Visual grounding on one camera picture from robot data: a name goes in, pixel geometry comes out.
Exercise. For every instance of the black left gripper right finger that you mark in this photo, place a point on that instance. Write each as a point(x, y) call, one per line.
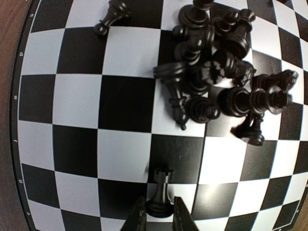
point(182, 220)

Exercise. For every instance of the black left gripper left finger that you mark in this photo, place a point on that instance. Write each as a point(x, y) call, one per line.
point(136, 220)

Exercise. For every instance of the black chess rook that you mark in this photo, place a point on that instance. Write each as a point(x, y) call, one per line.
point(160, 206)

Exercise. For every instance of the black and grey chessboard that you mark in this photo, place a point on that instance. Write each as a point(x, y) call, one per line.
point(90, 124)

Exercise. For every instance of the pile of black chess pieces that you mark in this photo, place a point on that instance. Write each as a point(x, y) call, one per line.
point(209, 75)

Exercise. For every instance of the black chess pawn fallen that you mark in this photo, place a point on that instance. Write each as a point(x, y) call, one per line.
point(117, 10)

